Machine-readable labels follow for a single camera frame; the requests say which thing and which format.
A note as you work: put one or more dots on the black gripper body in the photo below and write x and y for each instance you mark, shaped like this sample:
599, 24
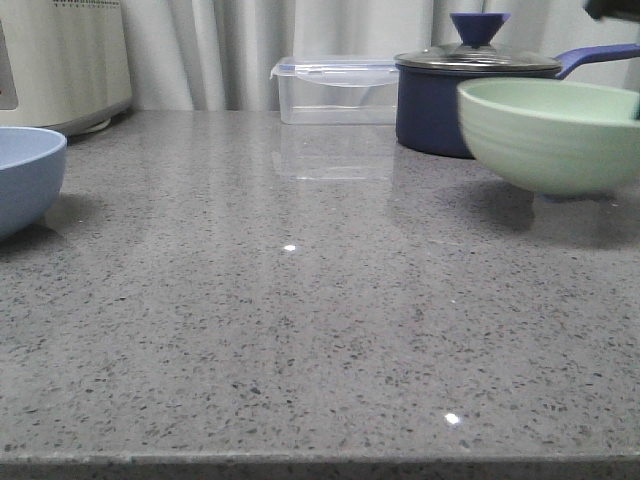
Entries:
628, 10

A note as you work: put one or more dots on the green bowl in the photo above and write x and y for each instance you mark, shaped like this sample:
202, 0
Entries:
554, 137

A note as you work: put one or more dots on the blue bowl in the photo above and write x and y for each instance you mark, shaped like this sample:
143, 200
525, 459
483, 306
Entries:
33, 162

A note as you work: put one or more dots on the glass pot lid blue knob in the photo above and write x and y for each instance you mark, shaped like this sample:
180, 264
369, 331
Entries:
475, 52

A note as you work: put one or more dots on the dark blue saucepan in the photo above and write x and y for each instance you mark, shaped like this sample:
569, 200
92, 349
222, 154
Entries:
427, 108

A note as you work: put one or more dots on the clear plastic food container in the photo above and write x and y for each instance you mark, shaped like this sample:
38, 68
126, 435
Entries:
336, 90

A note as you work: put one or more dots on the cream white toaster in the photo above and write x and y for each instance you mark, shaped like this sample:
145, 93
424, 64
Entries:
64, 64

